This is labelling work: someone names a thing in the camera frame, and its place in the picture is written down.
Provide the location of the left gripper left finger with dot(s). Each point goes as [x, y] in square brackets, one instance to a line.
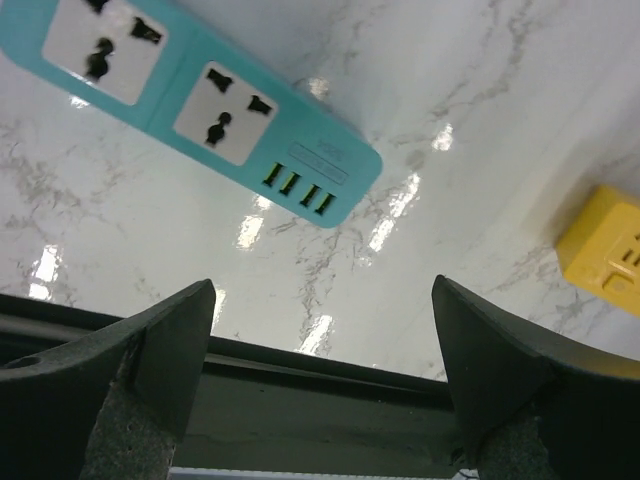
[111, 404]

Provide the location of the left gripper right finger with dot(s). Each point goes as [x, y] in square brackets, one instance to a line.
[531, 403]

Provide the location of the yellow cube plug adapter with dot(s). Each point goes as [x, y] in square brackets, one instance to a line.
[599, 251]

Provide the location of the teal USB power strip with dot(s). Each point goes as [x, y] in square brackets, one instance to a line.
[155, 67]

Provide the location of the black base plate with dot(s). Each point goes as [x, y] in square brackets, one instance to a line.
[259, 409]

